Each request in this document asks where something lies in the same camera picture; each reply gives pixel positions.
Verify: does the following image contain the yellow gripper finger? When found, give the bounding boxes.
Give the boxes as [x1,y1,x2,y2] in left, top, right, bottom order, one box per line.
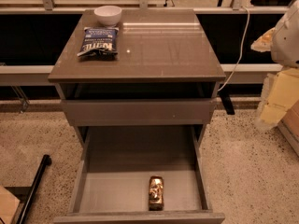
[250,28,275,52]
[255,68,299,130]

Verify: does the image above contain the orange soda can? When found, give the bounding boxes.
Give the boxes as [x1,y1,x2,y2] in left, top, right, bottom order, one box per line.
[149,176,164,211]

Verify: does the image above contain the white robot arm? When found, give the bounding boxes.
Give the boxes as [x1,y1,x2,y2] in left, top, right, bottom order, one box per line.
[250,1,299,130]

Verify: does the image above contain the grey drawer cabinet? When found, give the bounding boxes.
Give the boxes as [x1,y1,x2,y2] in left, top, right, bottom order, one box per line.
[47,8,227,224]

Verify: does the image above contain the open grey middle drawer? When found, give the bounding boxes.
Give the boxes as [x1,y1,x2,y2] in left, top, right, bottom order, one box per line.
[54,126,225,224]

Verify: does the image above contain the closed grey top drawer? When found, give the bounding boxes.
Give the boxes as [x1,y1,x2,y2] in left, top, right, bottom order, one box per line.
[61,99,216,126]

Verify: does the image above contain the cardboard box at right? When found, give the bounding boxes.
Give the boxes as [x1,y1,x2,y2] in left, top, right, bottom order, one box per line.
[278,101,299,156]

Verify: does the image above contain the black table leg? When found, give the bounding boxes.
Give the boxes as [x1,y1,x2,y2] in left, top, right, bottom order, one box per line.
[219,91,235,115]

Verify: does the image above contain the white ceramic bowl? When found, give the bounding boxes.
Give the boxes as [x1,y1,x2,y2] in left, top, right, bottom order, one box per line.
[94,6,122,27]

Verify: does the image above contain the blue Kettle chips bag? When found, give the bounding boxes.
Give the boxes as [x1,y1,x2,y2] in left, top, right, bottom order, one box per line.
[78,27,119,60]

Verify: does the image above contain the black metal bar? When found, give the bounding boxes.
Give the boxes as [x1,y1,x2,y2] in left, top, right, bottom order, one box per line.
[16,154,51,224]

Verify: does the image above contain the white cable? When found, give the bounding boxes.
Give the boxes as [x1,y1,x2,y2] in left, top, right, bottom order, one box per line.
[217,6,251,93]

